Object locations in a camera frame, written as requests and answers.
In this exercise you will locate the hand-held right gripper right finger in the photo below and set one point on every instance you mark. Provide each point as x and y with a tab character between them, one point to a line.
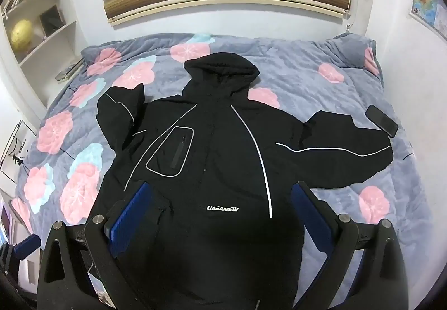
310	215

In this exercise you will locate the white paper drawing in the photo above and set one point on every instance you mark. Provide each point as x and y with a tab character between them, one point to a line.
15	147

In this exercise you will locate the white bookshelf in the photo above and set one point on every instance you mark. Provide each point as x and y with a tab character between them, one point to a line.
45	51

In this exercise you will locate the grey floral blanket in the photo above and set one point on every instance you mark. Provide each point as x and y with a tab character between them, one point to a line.
307	86

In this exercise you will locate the black hooded jacket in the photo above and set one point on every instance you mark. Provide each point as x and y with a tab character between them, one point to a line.
216	156

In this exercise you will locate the small grey case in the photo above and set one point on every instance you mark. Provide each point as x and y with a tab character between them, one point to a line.
68	72

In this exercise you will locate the yellow ball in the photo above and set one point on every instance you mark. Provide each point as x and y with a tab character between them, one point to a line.
22	34

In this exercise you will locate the black smartphone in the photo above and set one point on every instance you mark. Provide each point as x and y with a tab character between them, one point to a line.
381	120

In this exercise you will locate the wall map poster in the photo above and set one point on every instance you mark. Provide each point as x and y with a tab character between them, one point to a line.
431	9

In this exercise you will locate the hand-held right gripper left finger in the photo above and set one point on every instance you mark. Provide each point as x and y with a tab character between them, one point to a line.
131	215

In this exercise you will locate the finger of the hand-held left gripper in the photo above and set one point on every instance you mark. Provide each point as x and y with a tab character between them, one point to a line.
28	245

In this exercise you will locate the dark picture frame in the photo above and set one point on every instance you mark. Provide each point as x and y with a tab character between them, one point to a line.
51	20

